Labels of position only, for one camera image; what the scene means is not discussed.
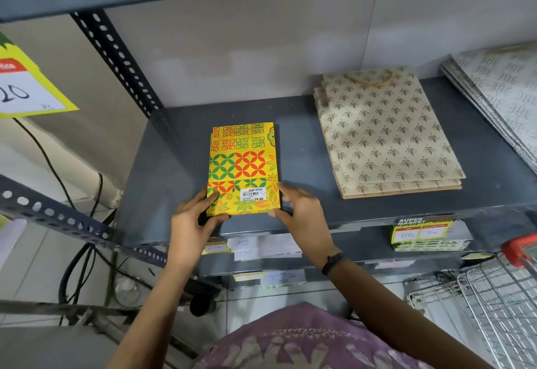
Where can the person's left hand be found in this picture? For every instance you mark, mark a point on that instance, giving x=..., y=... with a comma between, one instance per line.
x=188, y=226

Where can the person's right hand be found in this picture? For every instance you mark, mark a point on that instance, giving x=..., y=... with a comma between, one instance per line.
x=308, y=222

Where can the person's left thumb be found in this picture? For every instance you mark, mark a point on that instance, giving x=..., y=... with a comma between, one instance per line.
x=217, y=221

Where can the person's right thumb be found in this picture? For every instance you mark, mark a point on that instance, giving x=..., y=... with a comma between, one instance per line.
x=279, y=214

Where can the yellow patterned paper bag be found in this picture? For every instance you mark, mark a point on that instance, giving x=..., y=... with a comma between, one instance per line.
x=243, y=159

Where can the person's right forearm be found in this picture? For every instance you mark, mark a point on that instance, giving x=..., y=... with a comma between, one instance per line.
x=398, y=318

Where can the person's left forearm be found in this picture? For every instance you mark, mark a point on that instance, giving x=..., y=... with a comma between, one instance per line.
x=155, y=306

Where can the small yellow price label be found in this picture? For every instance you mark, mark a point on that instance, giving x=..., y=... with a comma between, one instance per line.
x=216, y=248

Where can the white paper price labels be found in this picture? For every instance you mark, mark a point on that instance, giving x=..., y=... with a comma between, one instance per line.
x=264, y=247

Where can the yellow shelf-edge label strip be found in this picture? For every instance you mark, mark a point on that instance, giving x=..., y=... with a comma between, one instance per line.
x=248, y=276

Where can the white shelf-edge label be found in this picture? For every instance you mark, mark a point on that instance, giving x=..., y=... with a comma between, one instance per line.
x=283, y=278

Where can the black wristband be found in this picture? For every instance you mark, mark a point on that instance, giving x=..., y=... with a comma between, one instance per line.
x=333, y=264

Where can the grey metal lower shelf board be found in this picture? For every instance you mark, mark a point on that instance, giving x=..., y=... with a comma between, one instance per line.
x=377, y=268

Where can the white round floor object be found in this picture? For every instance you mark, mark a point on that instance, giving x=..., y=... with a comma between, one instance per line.
x=127, y=292

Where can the beige leaf-print paper bag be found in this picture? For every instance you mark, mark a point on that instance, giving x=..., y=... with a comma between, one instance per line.
x=419, y=186
x=398, y=194
x=386, y=129

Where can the person's purple patterned clothing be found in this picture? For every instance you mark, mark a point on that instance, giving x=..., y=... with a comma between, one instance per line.
x=310, y=339

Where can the large yellow green price label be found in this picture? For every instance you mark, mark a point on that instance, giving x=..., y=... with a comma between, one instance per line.
x=423, y=232

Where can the perforated grey metal beam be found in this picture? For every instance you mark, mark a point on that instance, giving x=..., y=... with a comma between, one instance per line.
x=63, y=217

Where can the grey metal floor bar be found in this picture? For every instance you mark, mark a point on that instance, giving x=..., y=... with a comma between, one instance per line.
x=63, y=309

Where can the perforated grey metal upright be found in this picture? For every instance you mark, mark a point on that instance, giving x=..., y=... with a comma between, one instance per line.
x=117, y=58

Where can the yellow hanging price sign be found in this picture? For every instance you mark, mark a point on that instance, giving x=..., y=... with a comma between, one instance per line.
x=25, y=83

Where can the stack of white patterned bags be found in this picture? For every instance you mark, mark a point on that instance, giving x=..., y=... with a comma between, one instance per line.
x=499, y=87

